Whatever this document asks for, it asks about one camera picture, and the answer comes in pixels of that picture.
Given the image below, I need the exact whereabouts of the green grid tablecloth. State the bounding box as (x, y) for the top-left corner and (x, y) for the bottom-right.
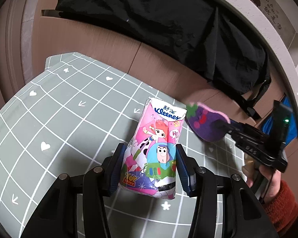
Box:
(0, 52), (254, 238)

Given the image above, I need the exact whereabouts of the person's right hand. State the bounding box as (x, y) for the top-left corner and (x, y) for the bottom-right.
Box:
(242, 157), (285, 200)

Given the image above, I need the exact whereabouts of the person's right forearm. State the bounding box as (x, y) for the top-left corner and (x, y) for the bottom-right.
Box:
(262, 180), (298, 238)

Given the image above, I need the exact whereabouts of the black fabric bag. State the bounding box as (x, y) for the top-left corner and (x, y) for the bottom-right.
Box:
(55, 0), (272, 121)

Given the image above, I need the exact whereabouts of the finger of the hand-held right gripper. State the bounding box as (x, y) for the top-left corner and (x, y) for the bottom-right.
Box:
(212, 120), (239, 137)
(229, 120), (247, 130)

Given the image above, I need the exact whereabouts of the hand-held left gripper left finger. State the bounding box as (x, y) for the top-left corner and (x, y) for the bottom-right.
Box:
(20, 142), (127, 238)

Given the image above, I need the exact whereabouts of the brown door frame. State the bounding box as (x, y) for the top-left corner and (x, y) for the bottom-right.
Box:
(0, 0), (40, 105)

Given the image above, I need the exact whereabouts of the colourful cartoon tissue pack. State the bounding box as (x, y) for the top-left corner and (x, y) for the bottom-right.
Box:
(118, 97), (187, 200)

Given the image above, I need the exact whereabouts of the purple eggplant sponge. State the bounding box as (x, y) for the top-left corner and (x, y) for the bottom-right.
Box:
(184, 102), (231, 143)

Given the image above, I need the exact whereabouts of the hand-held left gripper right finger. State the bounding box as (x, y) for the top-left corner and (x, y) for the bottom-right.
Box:
(176, 144), (280, 238)

